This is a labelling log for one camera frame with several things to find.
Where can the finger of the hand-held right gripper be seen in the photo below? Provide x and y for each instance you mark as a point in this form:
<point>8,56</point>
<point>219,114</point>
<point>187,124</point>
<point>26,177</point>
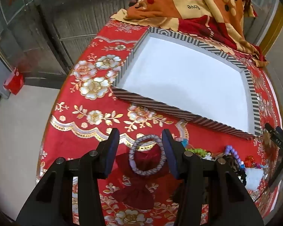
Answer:
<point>279,137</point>

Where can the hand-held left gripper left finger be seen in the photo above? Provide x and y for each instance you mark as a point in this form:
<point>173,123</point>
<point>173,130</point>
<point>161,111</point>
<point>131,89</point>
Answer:
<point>110,154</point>

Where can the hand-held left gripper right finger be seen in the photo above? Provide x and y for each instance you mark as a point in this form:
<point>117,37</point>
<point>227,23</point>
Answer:
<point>168,151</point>

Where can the yellow door frame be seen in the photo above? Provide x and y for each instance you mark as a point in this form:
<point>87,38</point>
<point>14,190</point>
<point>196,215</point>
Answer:
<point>273,28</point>

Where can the red floral tablecloth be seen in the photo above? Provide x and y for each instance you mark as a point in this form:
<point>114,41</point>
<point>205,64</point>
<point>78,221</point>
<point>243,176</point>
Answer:
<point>85,131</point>

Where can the red velvet bow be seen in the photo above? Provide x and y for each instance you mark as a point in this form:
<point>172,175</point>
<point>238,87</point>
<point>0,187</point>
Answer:
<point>136,193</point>

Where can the orange patterned blanket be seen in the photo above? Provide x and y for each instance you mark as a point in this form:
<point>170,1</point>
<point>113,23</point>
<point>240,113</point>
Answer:
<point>167,4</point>

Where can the grey panelled door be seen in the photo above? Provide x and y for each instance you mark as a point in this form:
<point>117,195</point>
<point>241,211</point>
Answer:
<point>80,16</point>

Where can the striped cardboard box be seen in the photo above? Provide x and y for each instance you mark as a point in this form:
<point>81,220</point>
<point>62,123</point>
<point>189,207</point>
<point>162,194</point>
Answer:
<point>179,75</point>

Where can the red bag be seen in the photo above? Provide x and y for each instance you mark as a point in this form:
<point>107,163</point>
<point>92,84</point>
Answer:
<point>14,81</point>

